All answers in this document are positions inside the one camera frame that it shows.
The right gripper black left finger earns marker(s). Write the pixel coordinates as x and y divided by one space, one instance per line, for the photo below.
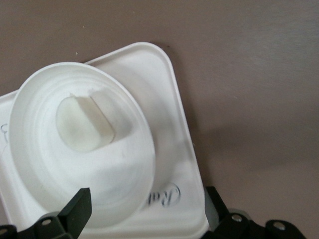
74 214

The small white bun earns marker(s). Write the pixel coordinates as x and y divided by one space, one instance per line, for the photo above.
77 124

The round cream plate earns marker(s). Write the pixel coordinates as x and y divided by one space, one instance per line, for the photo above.
119 179

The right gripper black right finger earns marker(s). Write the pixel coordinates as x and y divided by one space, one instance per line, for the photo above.
224 219

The brown table cover mat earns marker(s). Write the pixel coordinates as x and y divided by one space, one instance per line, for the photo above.
249 74

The cream rabbit print tray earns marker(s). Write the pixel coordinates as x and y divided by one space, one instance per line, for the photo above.
172 139

